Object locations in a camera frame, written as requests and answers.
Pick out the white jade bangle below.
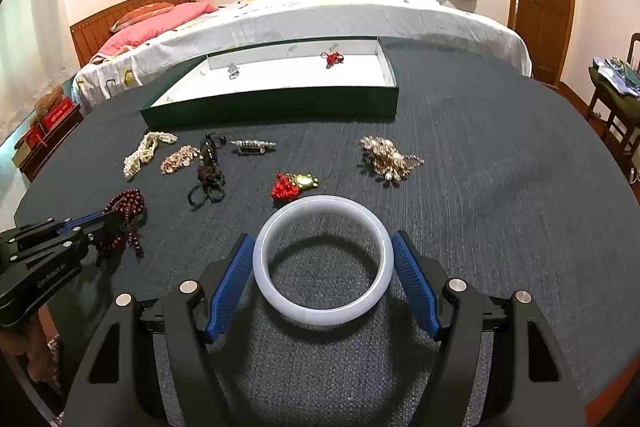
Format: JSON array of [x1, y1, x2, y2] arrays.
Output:
[[252, 195, 395, 327]]

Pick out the dark red bead bracelet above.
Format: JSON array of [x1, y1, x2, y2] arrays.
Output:
[[95, 188, 149, 260]]

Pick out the wooden chair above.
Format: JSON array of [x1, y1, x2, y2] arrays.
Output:
[[587, 33, 640, 168]]

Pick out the gold chain bracelet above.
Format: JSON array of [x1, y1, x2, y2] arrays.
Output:
[[160, 145, 202, 175]]

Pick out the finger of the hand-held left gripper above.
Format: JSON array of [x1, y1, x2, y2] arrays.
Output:
[[0, 209, 129, 253], [12, 222, 132, 266]]

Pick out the wooden bedside cabinet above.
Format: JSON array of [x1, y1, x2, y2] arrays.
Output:
[[12, 102, 83, 182]]

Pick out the dark gourd pendant with cord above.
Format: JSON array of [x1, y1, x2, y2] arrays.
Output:
[[187, 133, 228, 209]]

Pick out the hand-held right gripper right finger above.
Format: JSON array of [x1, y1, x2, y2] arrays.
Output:
[[391, 230, 586, 427]]

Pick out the red gift box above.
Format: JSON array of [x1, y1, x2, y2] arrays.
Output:
[[39, 101, 81, 132]]

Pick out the orange patterned pillow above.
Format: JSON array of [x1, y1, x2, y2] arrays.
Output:
[[109, 2, 176, 32]]

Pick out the person's left hand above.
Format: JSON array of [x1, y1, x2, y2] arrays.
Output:
[[0, 328, 57, 385]]

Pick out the gold pearl jewelry cluster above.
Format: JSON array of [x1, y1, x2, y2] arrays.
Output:
[[360, 135, 425, 188]]

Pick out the pearl necklace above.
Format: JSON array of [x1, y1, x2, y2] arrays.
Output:
[[123, 131, 179, 180]]

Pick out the wooden headboard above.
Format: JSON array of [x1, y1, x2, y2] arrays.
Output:
[[70, 0, 196, 68]]

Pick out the silver brooch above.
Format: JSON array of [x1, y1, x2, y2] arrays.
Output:
[[231, 138, 277, 156]]

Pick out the sheer window curtain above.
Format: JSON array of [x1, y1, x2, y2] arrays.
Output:
[[0, 0, 71, 142]]

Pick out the green box with white lining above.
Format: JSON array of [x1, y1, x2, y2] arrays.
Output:
[[139, 36, 400, 128]]

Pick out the pile of clothes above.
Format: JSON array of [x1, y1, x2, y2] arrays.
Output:
[[587, 54, 640, 128]]

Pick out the bed with printed sheet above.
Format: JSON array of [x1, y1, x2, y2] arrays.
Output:
[[70, 0, 533, 115]]

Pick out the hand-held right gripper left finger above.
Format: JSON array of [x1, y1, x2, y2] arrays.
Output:
[[65, 233, 258, 427]]

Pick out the brown teddy bear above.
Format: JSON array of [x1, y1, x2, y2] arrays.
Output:
[[30, 87, 65, 128]]

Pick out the pink pillow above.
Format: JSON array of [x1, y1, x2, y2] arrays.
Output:
[[92, 2, 221, 58]]

